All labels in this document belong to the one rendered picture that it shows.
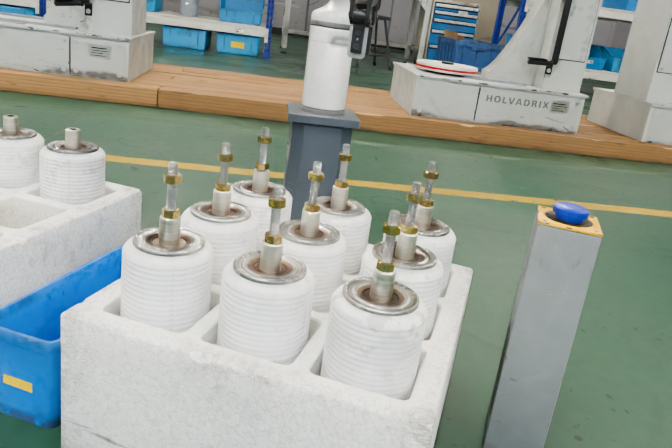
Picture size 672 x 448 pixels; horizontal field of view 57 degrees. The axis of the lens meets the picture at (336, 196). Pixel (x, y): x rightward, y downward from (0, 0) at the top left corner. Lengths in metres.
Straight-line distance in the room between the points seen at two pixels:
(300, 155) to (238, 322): 0.68
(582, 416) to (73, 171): 0.83
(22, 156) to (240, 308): 0.57
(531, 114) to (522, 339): 2.29
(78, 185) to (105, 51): 1.85
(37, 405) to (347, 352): 0.40
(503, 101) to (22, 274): 2.39
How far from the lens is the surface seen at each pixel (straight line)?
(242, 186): 0.88
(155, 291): 0.66
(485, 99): 2.92
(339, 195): 0.83
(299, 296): 0.61
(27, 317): 0.88
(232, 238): 0.75
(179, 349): 0.63
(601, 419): 1.02
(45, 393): 0.81
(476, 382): 1.00
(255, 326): 0.62
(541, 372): 0.81
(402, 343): 0.59
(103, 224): 1.01
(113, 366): 0.69
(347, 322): 0.58
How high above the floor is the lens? 0.52
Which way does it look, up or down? 17 degrees down
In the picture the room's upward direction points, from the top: 8 degrees clockwise
